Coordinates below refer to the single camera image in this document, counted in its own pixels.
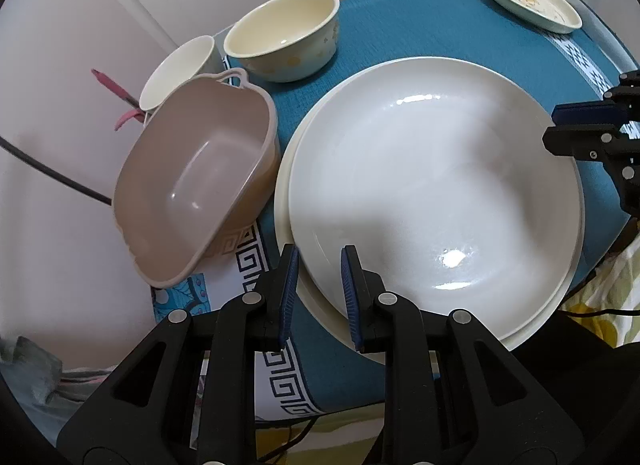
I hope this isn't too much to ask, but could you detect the blue patterned tablecloth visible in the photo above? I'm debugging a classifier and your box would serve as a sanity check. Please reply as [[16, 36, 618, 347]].
[[150, 0, 640, 418]]

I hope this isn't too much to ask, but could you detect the thin black cable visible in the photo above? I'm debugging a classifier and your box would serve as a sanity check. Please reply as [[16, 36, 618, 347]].
[[255, 414, 323, 464], [559, 306, 640, 320]]

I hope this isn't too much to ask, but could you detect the large cream plate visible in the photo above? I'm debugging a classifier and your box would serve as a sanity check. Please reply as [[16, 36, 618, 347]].
[[274, 90, 583, 352]]

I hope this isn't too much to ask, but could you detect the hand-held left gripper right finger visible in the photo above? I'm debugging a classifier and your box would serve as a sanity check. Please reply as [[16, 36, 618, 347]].
[[340, 245, 586, 465]]

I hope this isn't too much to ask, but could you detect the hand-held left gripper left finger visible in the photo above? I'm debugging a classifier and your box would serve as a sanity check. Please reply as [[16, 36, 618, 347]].
[[56, 244, 301, 465]]

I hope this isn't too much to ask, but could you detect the small floral print plate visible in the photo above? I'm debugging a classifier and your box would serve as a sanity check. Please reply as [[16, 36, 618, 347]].
[[476, 0, 583, 34]]

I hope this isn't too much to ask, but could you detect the grey-green cloth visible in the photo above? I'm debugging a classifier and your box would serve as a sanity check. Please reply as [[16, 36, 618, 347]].
[[0, 335, 118, 426]]

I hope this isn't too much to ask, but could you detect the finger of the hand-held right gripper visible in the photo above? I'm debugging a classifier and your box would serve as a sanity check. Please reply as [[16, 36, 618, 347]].
[[552, 72, 640, 126], [544, 124, 640, 218]]

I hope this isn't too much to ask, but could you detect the cream bowl with floral print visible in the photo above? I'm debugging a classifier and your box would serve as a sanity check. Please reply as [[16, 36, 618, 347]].
[[223, 0, 342, 84]]

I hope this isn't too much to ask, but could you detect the pink handled utensil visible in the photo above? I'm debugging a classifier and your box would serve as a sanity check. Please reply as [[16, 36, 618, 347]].
[[91, 69, 147, 132]]

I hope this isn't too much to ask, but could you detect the beige plastic basin with handles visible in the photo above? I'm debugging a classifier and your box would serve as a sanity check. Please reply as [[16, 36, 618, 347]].
[[112, 67, 281, 290]]

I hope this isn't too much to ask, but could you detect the white embossed bowl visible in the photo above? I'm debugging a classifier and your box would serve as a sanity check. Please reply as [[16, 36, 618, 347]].
[[138, 36, 223, 118]]

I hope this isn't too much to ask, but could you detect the large white plate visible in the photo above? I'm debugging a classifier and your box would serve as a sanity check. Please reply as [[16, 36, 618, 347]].
[[288, 57, 586, 341]]

